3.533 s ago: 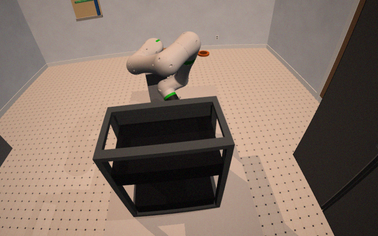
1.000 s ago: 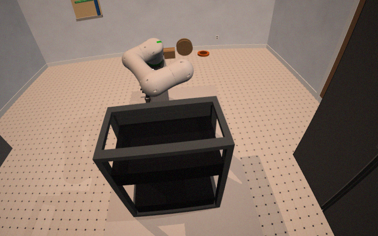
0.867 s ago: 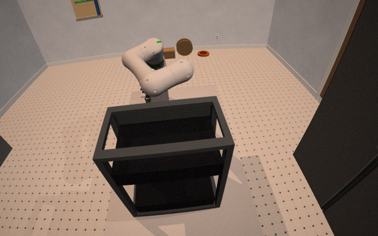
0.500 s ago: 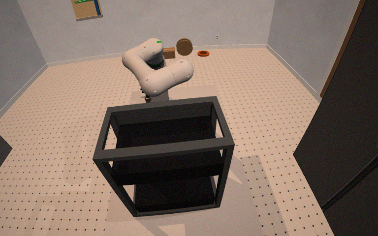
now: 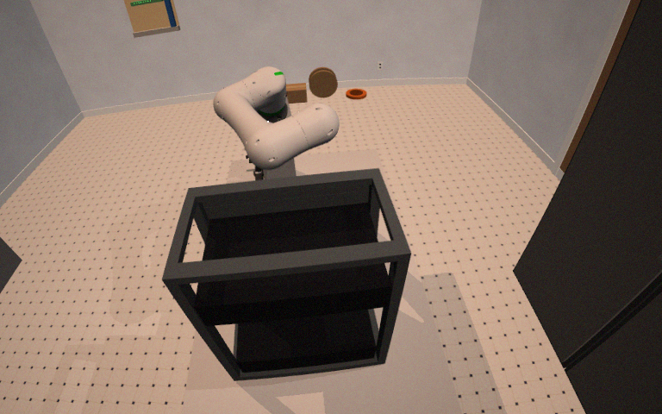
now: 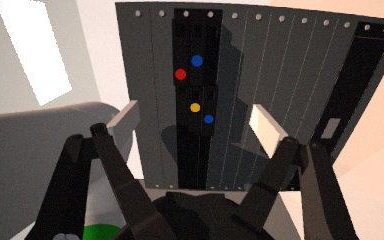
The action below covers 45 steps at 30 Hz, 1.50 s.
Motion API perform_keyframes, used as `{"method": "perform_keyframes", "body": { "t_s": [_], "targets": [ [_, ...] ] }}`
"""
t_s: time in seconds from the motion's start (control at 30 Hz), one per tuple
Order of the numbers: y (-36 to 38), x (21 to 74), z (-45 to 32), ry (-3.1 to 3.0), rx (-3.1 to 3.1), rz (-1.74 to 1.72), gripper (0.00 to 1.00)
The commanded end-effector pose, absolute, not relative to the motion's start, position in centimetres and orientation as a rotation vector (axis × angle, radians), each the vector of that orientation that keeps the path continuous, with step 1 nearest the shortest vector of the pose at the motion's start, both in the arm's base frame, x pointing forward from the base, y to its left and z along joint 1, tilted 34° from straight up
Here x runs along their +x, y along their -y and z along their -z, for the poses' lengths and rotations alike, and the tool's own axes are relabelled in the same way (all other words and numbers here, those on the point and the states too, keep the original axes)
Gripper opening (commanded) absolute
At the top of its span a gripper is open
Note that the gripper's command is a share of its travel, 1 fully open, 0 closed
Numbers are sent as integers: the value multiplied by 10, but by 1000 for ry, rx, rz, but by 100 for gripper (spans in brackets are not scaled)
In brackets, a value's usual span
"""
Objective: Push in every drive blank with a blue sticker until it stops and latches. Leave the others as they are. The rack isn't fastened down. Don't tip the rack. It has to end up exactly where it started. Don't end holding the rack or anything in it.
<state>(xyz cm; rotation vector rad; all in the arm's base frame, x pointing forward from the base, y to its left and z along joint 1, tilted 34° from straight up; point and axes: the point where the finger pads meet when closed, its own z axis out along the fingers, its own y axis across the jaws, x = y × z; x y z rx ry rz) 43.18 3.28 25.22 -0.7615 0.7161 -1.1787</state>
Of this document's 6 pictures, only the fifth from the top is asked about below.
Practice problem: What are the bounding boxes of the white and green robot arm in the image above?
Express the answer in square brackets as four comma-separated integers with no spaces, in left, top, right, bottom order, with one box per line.
[213,66,340,170]

